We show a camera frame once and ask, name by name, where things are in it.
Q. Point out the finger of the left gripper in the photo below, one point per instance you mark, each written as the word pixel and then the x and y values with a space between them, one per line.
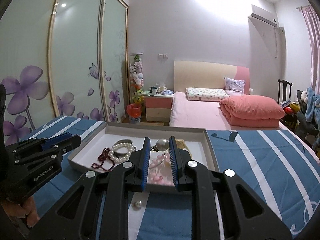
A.
pixel 56 140
pixel 64 147

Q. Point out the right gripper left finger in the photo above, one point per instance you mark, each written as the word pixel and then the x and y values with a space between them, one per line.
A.
pixel 96 206

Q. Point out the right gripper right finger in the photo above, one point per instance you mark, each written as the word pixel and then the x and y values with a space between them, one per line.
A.
pixel 223 205

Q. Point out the yellow bangle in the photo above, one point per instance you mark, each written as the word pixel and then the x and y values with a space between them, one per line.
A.
pixel 181 145

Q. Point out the person's left hand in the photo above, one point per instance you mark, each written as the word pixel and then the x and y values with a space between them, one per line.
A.
pixel 26 210

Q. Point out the blue white striped cloth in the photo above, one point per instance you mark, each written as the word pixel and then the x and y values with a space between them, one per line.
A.
pixel 274 163

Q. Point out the grey shallow tray box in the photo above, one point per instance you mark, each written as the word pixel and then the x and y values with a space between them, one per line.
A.
pixel 107 134

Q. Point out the red waste basket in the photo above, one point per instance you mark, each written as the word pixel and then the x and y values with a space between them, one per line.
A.
pixel 134 112

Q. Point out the floral sliding wardrobe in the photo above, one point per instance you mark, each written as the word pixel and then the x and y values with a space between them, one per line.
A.
pixel 62 58

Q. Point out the folded salmon duvet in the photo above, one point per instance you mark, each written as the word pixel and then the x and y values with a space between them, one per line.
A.
pixel 253 111

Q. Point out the small pearl stud earring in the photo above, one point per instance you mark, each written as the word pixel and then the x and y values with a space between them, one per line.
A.
pixel 161 145

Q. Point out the pink bed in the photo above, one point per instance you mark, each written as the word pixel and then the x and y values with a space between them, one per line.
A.
pixel 199 114

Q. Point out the pink beige nightstand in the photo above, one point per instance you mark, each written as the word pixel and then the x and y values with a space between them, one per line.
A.
pixel 158 107

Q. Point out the plush toy tower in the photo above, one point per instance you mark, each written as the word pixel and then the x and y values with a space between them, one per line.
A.
pixel 136 78

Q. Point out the blue clothing pile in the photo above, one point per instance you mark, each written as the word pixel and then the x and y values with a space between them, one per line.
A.
pixel 307 125

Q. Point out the purple patterned pillow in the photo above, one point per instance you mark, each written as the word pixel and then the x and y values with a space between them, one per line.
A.
pixel 234 87

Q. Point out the white patterned pillow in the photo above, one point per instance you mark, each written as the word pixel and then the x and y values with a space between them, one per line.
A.
pixel 205 94

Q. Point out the dark wooden chair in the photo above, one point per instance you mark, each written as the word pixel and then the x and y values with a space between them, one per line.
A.
pixel 284 90

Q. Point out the beige pink headboard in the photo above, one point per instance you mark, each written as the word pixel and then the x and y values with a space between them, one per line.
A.
pixel 207 75

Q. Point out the white air conditioner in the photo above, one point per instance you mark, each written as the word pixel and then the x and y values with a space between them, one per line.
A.
pixel 264 16

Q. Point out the pink curtain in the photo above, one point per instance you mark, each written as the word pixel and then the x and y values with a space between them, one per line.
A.
pixel 311 20

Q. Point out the white wall switch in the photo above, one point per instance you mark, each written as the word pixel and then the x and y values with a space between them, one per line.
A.
pixel 163 56

